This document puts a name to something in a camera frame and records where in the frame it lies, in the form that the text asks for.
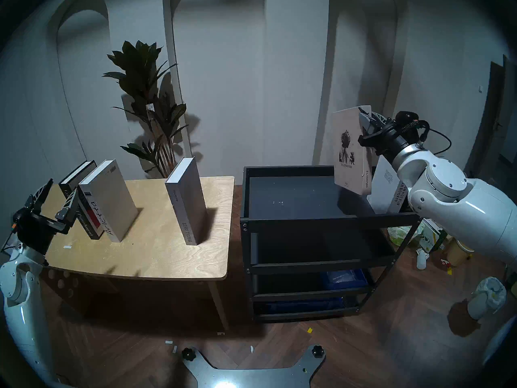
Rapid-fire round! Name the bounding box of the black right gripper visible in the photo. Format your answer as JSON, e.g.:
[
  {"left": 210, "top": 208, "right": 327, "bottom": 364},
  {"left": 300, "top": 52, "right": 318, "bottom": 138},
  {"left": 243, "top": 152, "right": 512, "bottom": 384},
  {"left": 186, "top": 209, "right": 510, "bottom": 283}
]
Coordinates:
[{"left": 359, "top": 107, "right": 420, "bottom": 157}]

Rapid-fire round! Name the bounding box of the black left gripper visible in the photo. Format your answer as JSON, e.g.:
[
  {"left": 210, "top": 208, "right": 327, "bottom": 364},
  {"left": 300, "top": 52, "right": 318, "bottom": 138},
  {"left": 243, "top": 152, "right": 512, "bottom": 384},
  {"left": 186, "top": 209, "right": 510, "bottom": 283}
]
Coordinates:
[{"left": 12, "top": 179, "right": 80, "bottom": 254}]

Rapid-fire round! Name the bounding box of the white Welcome book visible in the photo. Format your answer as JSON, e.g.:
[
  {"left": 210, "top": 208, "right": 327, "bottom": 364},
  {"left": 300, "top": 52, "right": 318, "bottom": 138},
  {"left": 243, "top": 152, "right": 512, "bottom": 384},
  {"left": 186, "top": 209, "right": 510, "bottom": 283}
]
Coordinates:
[{"left": 332, "top": 105, "right": 372, "bottom": 196}]

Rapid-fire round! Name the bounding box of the white Arietta book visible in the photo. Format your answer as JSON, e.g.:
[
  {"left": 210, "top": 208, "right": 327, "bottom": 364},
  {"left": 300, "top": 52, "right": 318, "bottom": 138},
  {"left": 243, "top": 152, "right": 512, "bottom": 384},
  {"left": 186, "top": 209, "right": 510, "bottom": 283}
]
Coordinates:
[{"left": 78, "top": 159, "right": 139, "bottom": 243}]

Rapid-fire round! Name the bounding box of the white Design Hotels yearbook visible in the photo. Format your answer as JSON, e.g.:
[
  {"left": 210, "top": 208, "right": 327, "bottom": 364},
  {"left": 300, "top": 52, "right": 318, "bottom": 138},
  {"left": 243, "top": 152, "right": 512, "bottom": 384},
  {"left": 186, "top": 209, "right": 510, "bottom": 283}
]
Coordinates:
[{"left": 367, "top": 155, "right": 412, "bottom": 215}]

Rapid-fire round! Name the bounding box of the black metal shelf cart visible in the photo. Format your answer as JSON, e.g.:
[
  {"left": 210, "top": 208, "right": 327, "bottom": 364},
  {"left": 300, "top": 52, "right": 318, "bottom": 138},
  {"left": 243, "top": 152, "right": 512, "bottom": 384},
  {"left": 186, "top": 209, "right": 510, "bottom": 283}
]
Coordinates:
[{"left": 240, "top": 166, "right": 422, "bottom": 323}]

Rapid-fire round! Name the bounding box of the black Crime and Punishment book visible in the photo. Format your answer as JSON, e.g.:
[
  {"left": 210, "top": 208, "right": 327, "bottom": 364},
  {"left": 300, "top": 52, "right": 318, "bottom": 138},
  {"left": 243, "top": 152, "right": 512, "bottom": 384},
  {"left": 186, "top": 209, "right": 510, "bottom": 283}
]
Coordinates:
[{"left": 59, "top": 160, "right": 105, "bottom": 240}]

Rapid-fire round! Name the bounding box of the light wooden table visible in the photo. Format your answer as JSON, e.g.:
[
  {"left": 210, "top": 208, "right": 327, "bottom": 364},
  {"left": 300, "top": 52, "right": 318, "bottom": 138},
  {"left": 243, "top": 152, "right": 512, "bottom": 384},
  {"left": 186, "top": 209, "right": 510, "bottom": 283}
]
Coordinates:
[{"left": 38, "top": 176, "right": 235, "bottom": 331}]

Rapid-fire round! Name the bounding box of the dark room door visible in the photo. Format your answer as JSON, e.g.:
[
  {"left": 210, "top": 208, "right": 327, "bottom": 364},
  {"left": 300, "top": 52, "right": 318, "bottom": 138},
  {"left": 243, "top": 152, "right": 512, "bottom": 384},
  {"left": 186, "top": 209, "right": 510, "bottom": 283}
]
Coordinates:
[{"left": 464, "top": 56, "right": 517, "bottom": 186}]

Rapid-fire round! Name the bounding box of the green plastic bag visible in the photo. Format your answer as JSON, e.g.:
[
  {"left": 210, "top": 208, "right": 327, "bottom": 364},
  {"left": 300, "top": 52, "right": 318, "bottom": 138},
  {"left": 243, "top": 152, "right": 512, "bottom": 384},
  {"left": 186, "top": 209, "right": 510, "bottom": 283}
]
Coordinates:
[{"left": 388, "top": 226, "right": 420, "bottom": 246}]

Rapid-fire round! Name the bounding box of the white green printed carton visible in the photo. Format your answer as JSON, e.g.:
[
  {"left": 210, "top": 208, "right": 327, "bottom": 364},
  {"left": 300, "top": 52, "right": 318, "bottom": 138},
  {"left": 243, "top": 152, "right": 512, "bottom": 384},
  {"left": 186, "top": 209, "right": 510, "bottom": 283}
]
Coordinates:
[{"left": 420, "top": 219, "right": 448, "bottom": 252}]

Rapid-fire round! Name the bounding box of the grey Special Issue book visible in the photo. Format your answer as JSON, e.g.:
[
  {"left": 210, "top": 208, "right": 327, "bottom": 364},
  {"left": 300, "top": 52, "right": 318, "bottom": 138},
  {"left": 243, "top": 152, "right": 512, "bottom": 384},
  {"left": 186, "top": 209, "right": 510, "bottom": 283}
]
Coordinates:
[{"left": 165, "top": 157, "right": 208, "bottom": 246}]

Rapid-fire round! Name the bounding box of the dark green potted plant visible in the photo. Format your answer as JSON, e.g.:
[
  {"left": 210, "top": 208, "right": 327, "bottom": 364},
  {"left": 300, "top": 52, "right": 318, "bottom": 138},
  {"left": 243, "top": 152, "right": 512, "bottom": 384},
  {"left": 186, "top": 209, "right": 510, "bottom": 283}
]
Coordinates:
[{"left": 102, "top": 40, "right": 190, "bottom": 177}]

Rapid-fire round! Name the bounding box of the yellow paper bucket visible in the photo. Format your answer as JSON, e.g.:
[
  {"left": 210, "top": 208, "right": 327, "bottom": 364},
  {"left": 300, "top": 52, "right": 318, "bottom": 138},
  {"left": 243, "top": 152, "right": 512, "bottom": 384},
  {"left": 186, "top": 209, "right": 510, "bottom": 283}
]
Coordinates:
[{"left": 446, "top": 240, "right": 475, "bottom": 267}]

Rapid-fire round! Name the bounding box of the blue plastic bin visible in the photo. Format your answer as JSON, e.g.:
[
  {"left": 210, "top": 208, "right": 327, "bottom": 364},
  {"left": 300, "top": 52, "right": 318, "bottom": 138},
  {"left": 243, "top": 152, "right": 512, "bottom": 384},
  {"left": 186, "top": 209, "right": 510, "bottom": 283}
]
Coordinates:
[
  {"left": 321, "top": 269, "right": 370, "bottom": 291},
  {"left": 265, "top": 298, "right": 344, "bottom": 313}
]

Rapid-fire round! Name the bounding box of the white bagged trash bin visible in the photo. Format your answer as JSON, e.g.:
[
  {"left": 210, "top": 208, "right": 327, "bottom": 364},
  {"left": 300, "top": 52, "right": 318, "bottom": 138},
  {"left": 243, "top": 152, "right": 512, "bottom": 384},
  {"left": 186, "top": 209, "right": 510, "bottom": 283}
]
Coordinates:
[{"left": 467, "top": 277, "right": 507, "bottom": 320}]

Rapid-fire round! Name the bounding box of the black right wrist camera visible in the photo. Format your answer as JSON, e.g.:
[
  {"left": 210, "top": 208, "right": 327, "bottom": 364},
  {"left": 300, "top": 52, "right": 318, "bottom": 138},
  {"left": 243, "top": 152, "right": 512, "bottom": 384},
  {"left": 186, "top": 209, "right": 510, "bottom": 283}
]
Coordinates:
[{"left": 395, "top": 110, "right": 420, "bottom": 127}]

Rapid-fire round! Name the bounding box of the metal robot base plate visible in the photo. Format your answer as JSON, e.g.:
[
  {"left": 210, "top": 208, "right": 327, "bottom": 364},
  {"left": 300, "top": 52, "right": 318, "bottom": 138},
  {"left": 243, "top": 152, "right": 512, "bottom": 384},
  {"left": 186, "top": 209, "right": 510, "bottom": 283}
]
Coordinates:
[{"left": 181, "top": 346, "right": 326, "bottom": 388}]

